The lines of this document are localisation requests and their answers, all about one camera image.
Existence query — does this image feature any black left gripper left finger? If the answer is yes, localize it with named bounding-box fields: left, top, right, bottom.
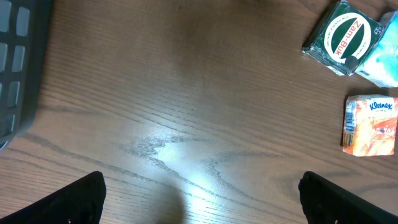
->
left=1, top=171, right=106, bottom=224

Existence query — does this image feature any small green wipes pack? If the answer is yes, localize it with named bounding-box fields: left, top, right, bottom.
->
left=356, top=11, right=397, bottom=88

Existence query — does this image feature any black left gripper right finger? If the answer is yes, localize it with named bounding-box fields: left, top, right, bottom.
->
left=298, top=171, right=397, bottom=224

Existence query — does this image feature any roll of tape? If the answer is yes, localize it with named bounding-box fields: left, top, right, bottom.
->
left=302, top=1, right=384, bottom=76

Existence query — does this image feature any orange tissue pack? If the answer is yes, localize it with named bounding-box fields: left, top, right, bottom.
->
left=342, top=95, right=397, bottom=157

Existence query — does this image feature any black plastic mesh basket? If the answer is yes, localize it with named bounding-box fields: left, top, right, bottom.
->
left=1, top=0, right=53, bottom=149

